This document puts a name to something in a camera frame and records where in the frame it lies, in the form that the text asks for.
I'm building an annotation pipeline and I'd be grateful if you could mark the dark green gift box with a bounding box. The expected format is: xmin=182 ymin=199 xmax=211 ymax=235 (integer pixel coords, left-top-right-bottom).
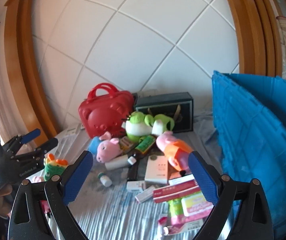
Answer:
xmin=134 ymin=92 xmax=194 ymax=133

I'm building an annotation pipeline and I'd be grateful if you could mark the pink pig plush orange dress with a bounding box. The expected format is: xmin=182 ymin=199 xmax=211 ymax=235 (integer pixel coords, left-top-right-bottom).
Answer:
xmin=156 ymin=131 xmax=193 ymax=172

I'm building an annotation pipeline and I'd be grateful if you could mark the green pink wet wipes pack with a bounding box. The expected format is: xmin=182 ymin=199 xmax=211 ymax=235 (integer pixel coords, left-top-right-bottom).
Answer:
xmin=158 ymin=191 xmax=214 ymax=236

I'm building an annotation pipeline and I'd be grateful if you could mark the white orange medicine box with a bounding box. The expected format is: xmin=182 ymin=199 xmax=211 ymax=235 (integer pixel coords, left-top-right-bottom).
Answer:
xmin=145 ymin=155 xmax=168 ymax=185

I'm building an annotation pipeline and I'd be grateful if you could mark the colourful green orange plush toy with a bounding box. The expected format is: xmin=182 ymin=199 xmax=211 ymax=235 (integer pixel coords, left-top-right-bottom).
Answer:
xmin=44 ymin=153 xmax=69 ymax=181

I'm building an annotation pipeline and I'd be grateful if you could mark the green frog plush toy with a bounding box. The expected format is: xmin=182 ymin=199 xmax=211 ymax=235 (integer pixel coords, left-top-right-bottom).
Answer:
xmin=122 ymin=112 xmax=175 ymax=142

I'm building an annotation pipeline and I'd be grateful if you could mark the small white pill bottle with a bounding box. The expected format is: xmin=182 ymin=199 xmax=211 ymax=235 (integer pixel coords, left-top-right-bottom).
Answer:
xmin=97 ymin=172 xmax=113 ymax=187

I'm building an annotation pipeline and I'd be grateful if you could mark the pink pig plush blue body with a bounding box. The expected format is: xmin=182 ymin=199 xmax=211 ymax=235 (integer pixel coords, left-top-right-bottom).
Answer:
xmin=87 ymin=132 xmax=122 ymax=163

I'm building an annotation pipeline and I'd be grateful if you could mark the blue plastic storage crate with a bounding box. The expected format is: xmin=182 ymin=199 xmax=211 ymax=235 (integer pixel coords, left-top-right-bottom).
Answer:
xmin=212 ymin=72 xmax=286 ymax=239

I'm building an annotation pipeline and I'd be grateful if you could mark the small pink white box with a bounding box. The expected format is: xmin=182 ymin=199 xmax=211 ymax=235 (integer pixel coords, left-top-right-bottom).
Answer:
xmin=135 ymin=185 xmax=156 ymax=203

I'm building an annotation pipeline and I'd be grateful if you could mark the red long medicine box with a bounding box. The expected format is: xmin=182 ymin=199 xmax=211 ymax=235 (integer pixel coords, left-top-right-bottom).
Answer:
xmin=153 ymin=180 xmax=200 ymax=203

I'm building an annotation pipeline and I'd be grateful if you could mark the green dark glass bottle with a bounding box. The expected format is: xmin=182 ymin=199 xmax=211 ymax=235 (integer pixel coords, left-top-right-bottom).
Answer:
xmin=132 ymin=135 xmax=156 ymax=159

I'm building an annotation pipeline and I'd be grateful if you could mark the person's left hand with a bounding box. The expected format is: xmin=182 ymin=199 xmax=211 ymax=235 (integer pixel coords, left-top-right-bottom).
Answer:
xmin=0 ymin=184 xmax=13 ymax=219

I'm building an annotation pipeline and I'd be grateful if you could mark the red bear toy suitcase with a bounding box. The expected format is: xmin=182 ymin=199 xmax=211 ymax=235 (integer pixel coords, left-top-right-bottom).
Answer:
xmin=78 ymin=83 xmax=134 ymax=138

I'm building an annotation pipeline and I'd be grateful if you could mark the white cardboard tube roll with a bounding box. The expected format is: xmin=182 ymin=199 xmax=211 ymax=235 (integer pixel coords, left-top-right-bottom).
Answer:
xmin=104 ymin=155 xmax=129 ymax=171

